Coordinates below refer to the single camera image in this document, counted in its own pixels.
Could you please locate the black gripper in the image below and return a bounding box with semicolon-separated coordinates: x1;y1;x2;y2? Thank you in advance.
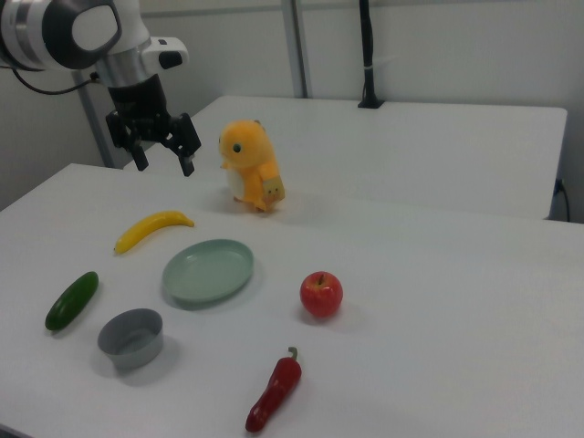
105;74;203;179

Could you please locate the red apple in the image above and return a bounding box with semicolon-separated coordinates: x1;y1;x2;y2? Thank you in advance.
298;270;344;319

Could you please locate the grey bowl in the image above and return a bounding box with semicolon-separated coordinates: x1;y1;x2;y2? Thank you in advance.
97;308;165;371

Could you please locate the yellow banana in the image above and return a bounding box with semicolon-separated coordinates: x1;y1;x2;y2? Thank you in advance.
113;210;195;256

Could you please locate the orange plush toy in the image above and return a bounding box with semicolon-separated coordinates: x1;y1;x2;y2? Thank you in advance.
217;119;287;214

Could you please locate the pale green plate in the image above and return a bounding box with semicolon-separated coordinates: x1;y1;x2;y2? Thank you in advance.
162;238;256;311

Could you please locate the green cucumber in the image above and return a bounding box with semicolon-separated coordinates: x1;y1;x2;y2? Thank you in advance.
44;271;100;331

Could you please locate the red chili pepper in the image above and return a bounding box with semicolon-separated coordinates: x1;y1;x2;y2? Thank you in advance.
245;346;303;433

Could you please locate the slanted grey frame post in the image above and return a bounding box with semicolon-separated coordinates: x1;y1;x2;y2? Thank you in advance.
72;70;124;170

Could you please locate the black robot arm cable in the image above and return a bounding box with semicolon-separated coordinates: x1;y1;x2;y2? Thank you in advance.
0;63;101;97

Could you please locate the grey metal frame post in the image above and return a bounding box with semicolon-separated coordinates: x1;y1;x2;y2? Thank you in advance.
279;0;314;99

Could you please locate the black camera stand pole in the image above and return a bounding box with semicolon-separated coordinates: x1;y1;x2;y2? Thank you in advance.
357;0;387;110

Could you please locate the black cable at table edge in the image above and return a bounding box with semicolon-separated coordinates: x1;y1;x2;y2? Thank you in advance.
553;177;572;223

